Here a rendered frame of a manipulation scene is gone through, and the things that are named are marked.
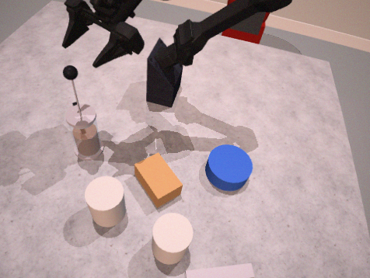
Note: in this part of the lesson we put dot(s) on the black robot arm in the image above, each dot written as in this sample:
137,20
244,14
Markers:
190,37

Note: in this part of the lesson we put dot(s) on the orange rectangular block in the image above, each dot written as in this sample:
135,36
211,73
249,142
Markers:
157,179

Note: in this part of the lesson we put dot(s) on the glass french press with black knob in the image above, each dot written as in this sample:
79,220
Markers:
82,124

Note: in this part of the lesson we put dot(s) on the pale pink cylinder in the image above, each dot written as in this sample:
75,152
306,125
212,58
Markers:
105,199
172,235

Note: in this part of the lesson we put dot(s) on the blue cylinder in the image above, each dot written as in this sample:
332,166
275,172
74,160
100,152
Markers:
228,167

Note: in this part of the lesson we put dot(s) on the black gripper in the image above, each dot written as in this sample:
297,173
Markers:
124,38

